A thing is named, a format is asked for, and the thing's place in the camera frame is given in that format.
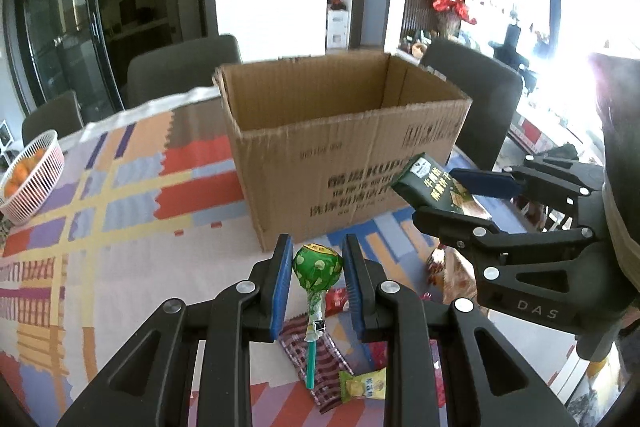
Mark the pile of oranges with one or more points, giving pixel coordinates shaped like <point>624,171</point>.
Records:
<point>22,172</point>

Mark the dark green snack packet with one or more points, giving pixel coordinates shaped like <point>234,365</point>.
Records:
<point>435,187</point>

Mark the colourful patterned tablecloth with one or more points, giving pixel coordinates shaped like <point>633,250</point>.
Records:
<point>125,217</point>

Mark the beige snack packet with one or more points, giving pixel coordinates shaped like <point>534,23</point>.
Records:
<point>450,272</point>

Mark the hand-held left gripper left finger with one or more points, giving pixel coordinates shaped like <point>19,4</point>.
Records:
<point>280,287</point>

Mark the cardboard box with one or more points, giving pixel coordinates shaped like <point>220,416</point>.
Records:
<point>325,172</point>

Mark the green lollipop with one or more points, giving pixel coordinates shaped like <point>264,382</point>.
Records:
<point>317,269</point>

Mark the maroon striped snack packet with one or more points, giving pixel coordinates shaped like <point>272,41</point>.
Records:
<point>330,372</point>

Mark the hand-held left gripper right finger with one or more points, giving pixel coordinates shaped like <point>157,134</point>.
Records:
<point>352,292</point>

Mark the black sliding glass door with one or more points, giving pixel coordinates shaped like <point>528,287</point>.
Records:
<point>60,7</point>

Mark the grey dining chair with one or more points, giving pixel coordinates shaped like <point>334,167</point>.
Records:
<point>180,67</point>
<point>52,117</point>
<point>475,87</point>

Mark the small red candy wrapper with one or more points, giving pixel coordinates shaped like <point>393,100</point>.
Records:
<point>336,302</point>

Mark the yellow green candy packet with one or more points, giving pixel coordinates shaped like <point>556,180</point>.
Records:
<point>362,384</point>

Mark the white plastic basket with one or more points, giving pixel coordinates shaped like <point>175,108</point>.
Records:
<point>40,192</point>

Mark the white storage cabinet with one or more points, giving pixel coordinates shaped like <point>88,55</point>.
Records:
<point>337,29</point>

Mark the red snack packet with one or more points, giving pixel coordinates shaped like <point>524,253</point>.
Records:
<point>378,354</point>

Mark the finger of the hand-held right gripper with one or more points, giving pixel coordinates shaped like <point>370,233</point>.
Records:
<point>490,183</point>
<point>450,224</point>

